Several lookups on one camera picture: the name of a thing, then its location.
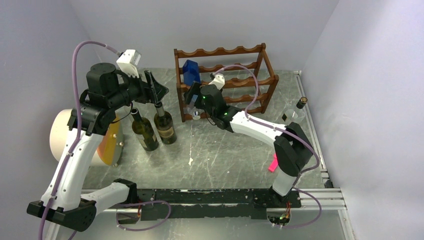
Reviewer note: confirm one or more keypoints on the clear square liquor bottle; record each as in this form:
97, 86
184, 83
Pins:
295, 113

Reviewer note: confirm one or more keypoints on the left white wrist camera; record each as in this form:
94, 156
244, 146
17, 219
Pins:
128, 62

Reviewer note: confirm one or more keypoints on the white orange cylinder drum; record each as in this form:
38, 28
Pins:
107, 153

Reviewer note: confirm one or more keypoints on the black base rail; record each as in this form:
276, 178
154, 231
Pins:
255, 203

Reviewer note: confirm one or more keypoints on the pink plastic clip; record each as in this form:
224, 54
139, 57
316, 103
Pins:
273, 165

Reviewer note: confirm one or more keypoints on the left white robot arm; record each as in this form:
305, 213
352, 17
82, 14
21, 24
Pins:
108, 90

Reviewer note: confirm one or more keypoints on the dark green wine bottle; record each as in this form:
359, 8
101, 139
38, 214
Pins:
144, 131

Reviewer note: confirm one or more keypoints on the blue square glass bottle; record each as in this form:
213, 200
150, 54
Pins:
191, 73

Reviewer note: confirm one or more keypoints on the wooden wine rack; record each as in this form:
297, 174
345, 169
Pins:
233, 83

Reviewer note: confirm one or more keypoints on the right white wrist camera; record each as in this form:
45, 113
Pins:
218, 80

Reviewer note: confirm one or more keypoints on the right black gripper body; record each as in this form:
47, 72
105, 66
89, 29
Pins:
196, 90

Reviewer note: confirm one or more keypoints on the labelled green wine bottle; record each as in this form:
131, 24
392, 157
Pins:
164, 125

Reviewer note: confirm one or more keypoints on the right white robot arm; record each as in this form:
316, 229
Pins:
291, 146

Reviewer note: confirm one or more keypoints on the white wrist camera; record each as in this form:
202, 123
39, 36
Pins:
128, 62
218, 80

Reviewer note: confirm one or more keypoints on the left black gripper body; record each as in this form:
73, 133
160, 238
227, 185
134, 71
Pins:
137, 91

